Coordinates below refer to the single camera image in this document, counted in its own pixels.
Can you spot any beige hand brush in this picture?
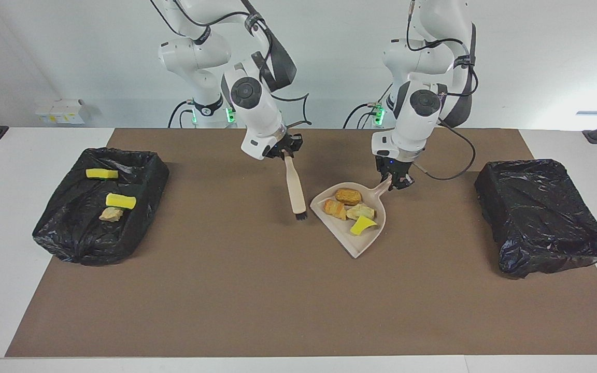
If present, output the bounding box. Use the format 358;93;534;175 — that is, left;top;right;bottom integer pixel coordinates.
283;152;308;223

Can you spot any beige bread chunk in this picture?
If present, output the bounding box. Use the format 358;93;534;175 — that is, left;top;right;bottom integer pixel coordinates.
346;204;376;221

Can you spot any golden brown bread roll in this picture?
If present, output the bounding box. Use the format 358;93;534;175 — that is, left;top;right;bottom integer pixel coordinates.
335;189;363;205

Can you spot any green yellow sponge piece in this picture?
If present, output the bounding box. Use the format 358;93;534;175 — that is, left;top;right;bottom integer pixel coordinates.
349;215;378;236

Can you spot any orange white bread piece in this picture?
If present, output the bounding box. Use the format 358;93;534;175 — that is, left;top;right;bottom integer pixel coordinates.
323;199;347;221

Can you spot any beige plastic dustpan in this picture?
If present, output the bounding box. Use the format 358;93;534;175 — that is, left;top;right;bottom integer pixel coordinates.
309;174;393;259

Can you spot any black bag lined bin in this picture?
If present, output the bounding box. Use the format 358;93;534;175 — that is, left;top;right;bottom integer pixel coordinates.
474;159;597;280
32;148;170;267

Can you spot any brown table mat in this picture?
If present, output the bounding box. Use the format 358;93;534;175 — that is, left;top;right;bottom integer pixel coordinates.
6;128;597;358

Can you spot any white socket box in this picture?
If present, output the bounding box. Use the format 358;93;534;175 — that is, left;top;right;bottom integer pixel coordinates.
35;98;91;125

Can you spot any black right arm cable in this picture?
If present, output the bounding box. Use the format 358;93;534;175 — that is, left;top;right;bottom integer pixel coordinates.
148;0;312;128

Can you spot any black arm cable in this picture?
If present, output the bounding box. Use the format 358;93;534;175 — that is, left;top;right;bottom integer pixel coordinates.
406;0;480;181
148;0;312;128

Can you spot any black left base cable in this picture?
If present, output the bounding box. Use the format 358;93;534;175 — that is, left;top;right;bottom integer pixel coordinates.
344;83;393;129

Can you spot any black base cable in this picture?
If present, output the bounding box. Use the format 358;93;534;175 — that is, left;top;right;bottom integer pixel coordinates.
168;100;196;129
344;83;393;129

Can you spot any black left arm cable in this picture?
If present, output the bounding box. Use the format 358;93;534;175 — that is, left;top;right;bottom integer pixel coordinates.
406;0;480;181

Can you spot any black right base cable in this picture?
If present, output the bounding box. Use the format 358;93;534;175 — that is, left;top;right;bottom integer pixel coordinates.
168;100;196;129

